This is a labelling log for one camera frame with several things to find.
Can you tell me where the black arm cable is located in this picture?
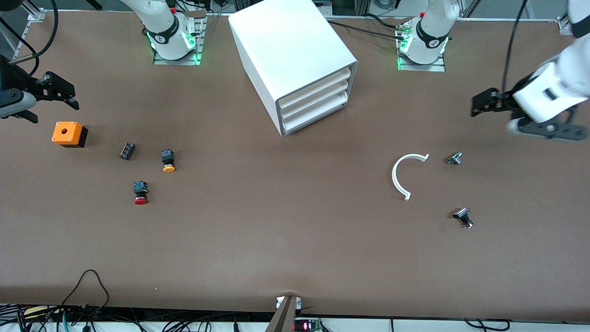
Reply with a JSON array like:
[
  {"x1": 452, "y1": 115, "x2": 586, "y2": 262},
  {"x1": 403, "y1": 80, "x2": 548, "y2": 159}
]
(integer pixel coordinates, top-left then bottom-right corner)
[
  {"x1": 501, "y1": 0, "x2": 528, "y2": 93},
  {"x1": 0, "y1": 0, "x2": 59, "y2": 77}
]

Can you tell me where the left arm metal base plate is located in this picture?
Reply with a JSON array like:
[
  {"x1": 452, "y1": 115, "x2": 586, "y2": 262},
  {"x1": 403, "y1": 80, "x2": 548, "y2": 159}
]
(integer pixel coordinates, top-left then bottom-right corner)
[{"x1": 396, "y1": 18, "x2": 447, "y2": 72}]

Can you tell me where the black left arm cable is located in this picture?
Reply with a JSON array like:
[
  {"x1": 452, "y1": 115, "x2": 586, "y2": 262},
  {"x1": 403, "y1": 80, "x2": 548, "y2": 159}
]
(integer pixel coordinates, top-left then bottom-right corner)
[{"x1": 501, "y1": 0, "x2": 528, "y2": 93}]

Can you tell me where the black cable behind cabinet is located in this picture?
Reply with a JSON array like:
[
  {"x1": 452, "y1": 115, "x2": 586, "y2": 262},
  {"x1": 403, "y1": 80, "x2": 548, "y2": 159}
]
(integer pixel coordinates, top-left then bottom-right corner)
[{"x1": 325, "y1": 19, "x2": 402, "y2": 40}]

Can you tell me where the device with red display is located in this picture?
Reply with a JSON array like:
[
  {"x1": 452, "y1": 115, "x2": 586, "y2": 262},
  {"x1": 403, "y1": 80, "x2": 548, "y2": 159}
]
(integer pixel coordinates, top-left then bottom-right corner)
[{"x1": 294, "y1": 318, "x2": 322, "y2": 332}]

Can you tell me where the white curved plastic arc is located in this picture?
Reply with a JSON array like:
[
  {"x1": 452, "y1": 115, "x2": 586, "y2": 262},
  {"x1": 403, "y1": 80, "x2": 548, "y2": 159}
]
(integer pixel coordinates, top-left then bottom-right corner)
[{"x1": 392, "y1": 153, "x2": 430, "y2": 202}]

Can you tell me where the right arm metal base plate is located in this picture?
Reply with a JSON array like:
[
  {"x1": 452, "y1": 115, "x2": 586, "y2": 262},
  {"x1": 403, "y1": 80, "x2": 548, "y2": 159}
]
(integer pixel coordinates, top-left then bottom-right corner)
[{"x1": 153, "y1": 12, "x2": 207, "y2": 66}]

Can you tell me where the white lowest drawer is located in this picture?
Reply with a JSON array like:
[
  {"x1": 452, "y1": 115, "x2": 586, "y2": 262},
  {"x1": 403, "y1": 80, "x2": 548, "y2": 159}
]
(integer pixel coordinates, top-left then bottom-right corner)
[{"x1": 282, "y1": 91, "x2": 349, "y2": 134}]

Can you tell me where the black cable bundle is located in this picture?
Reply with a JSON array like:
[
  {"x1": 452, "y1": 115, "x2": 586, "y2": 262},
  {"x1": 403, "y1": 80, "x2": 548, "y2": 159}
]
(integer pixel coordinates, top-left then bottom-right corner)
[{"x1": 0, "y1": 303, "x2": 277, "y2": 332}]

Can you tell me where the black looped cable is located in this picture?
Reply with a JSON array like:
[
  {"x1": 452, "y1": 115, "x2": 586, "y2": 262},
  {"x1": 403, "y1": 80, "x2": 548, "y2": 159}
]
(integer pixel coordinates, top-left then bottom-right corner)
[{"x1": 59, "y1": 270, "x2": 110, "y2": 319}]

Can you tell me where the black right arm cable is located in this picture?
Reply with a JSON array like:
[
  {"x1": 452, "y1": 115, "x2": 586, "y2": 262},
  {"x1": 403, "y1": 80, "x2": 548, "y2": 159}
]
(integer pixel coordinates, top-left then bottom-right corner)
[{"x1": 0, "y1": 0, "x2": 59, "y2": 77}]

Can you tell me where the brown camera mount post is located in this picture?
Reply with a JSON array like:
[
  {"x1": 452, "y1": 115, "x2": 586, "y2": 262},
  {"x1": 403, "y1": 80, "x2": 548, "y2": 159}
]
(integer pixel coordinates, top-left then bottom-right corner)
[{"x1": 265, "y1": 295, "x2": 302, "y2": 332}]

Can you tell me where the white drawer cabinet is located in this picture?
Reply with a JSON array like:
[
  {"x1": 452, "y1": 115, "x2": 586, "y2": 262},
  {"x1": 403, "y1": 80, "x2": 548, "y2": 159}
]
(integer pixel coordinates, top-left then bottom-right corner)
[{"x1": 228, "y1": 0, "x2": 358, "y2": 137}]

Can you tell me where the orange button enclosure box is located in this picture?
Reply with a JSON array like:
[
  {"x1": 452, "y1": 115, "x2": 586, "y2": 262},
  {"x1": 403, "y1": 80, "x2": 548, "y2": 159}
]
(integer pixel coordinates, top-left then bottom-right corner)
[{"x1": 52, "y1": 121, "x2": 88, "y2": 148}]

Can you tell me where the white middle drawer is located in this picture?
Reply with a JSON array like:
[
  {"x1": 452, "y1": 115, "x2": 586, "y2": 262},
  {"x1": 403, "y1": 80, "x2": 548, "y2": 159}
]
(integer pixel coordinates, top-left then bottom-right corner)
[{"x1": 280, "y1": 79, "x2": 351, "y2": 123}]

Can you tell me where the white highest drawer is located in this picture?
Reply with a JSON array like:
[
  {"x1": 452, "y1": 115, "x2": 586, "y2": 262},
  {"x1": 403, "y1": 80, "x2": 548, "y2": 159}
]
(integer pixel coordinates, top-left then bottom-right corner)
[{"x1": 279, "y1": 68, "x2": 354, "y2": 111}]

